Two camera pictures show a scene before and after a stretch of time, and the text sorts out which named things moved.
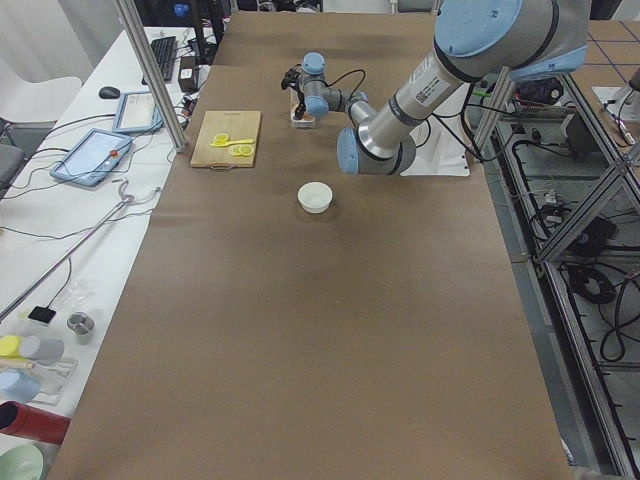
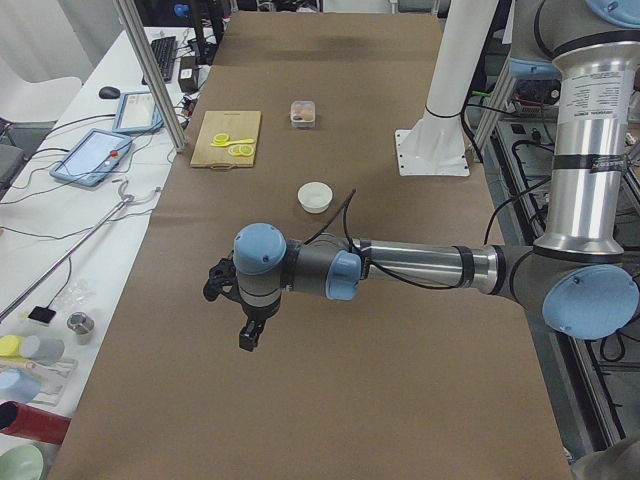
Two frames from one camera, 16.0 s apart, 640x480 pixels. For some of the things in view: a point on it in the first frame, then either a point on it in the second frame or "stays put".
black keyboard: (165, 50) stays put
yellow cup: (10, 346) stays put
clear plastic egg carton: (306, 122) stays put
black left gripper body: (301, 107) to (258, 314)
